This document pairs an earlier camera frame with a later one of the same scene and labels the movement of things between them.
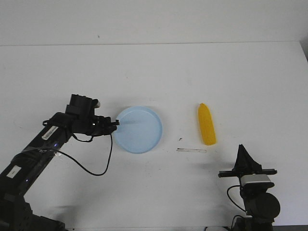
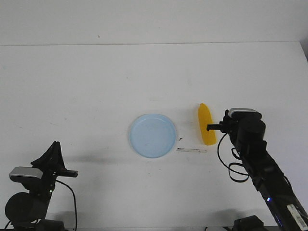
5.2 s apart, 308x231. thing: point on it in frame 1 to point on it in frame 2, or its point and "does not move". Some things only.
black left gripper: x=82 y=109 to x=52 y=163
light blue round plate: x=140 y=129 to x=152 y=135
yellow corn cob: x=206 y=125 does not move
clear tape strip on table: x=187 y=149 does not move
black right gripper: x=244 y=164 to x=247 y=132
